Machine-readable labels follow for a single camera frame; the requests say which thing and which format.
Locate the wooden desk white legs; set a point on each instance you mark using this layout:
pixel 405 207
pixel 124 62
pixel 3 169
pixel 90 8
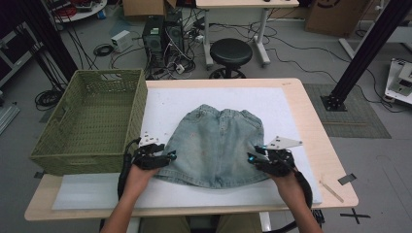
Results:
pixel 246 3

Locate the white equipment platform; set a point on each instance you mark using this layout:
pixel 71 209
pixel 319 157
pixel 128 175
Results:
pixel 400 81

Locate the large cardboard box black print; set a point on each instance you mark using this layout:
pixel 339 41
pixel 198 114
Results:
pixel 336 16

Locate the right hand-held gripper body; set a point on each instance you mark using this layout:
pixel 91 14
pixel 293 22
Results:
pixel 278 161

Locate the person's left hand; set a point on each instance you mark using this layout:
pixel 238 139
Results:
pixel 137 181

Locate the black metal post with base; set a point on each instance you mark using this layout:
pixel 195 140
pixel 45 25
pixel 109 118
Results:
pixel 367 51

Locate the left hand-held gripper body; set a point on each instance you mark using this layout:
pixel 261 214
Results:
pixel 149 160

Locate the black computer tower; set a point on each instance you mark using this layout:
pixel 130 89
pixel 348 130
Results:
pixel 175 39
pixel 154 42

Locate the white foam mat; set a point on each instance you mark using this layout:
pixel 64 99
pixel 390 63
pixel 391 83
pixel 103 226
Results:
pixel 285 110

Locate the black tape piece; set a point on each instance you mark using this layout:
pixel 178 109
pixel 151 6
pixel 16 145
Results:
pixel 347 179

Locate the round white table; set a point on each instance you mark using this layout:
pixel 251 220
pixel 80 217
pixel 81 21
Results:
pixel 87 13

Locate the thin wooden stick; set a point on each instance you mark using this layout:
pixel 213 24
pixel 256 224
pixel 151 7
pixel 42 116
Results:
pixel 331 191

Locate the grey gridded floor mat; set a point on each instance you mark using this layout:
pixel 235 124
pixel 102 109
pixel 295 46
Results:
pixel 356 123

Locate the green woven basket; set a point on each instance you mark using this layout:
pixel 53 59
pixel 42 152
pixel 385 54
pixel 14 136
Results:
pixel 90 129

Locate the person's right hand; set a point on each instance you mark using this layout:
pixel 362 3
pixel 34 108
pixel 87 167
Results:
pixel 290 191

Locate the small white box device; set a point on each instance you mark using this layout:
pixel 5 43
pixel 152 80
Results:
pixel 121 40

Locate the grey metal rack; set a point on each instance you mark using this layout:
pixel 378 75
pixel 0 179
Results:
pixel 19 59

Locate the plain cardboard box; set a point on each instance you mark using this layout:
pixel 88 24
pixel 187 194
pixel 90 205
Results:
pixel 145 7

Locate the black round stool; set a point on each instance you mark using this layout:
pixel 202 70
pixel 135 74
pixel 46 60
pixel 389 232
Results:
pixel 230 51

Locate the light wooden table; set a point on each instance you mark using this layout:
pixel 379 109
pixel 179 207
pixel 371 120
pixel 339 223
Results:
pixel 327 155

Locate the aluminium profile rail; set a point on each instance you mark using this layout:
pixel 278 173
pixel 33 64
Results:
pixel 8 118

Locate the light blue denim skirt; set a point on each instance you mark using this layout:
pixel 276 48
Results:
pixel 213 149

